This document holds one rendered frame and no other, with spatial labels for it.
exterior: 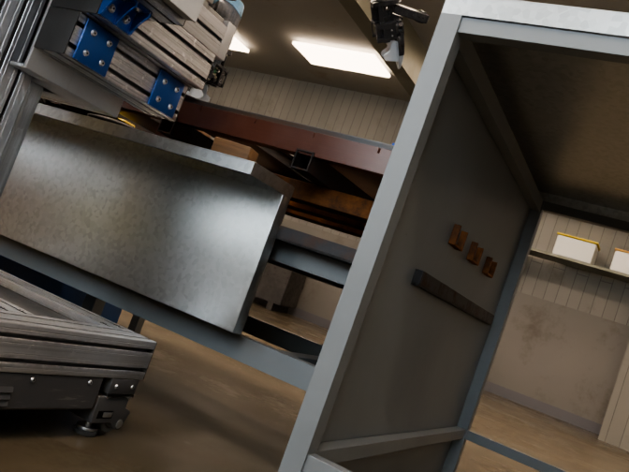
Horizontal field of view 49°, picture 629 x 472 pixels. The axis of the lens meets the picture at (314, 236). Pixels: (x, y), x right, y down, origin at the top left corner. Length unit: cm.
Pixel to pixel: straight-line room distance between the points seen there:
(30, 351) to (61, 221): 75
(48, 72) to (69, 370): 60
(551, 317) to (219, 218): 745
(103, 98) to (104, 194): 40
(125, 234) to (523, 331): 744
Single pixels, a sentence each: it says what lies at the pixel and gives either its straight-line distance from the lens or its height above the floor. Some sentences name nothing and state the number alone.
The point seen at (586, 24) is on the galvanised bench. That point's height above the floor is 102.
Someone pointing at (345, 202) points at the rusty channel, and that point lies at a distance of 179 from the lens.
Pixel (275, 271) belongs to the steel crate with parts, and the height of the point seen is 51.
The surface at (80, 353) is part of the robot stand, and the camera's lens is 146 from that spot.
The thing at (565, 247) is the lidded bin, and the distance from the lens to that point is 854.
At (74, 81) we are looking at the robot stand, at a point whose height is 71.
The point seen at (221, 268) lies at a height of 43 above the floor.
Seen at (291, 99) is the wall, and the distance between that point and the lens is 1096.
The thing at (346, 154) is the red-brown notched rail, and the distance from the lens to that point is 166.
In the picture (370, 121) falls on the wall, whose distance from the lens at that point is 1024.
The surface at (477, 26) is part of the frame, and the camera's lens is 130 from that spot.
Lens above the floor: 46
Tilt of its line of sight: 4 degrees up
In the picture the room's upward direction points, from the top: 20 degrees clockwise
